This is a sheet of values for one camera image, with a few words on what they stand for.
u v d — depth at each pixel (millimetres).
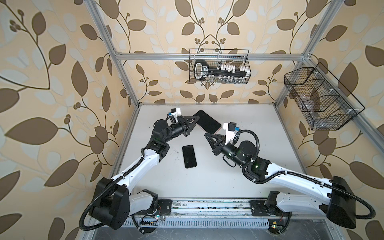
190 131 685
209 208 755
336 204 388
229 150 589
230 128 580
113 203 405
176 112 707
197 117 695
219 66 806
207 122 672
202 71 843
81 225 370
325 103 734
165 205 751
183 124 631
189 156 911
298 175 468
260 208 728
